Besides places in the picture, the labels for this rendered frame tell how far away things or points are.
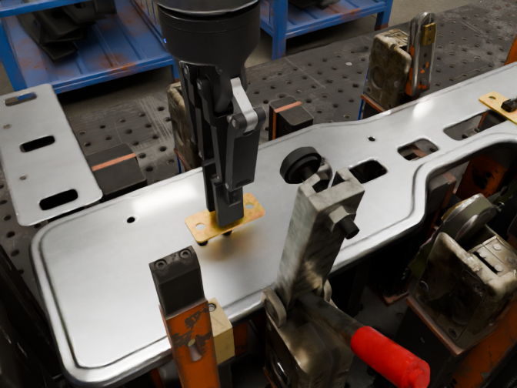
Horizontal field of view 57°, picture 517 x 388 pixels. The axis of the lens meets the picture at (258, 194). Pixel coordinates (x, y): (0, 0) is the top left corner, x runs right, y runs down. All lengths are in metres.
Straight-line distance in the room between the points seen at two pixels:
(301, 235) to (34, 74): 2.37
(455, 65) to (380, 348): 1.25
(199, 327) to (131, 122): 0.93
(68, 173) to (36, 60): 2.10
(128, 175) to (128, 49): 2.04
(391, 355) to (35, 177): 0.49
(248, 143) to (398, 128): 0.35
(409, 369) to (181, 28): 0.26
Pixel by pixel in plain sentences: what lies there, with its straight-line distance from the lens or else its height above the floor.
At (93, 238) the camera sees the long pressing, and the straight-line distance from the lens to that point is 0.56.
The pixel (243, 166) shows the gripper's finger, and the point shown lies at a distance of 0.41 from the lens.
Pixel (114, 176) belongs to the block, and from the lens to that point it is 0.66.
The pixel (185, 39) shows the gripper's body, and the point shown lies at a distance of 0.35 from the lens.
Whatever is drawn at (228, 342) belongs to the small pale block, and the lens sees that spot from 0.42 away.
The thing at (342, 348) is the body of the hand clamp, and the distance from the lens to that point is 0.42.
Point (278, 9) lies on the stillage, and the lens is 2.61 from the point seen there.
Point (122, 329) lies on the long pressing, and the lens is 0.49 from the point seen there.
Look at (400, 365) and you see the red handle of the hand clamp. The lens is 0.31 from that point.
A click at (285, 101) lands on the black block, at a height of 0.99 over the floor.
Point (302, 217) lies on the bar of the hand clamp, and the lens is 0.30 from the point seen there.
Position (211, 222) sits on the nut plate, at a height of 1.03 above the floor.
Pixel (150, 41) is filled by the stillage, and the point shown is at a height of 0.16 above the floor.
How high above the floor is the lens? 1.42
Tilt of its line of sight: 46 degrees down
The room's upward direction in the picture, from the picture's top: straight up
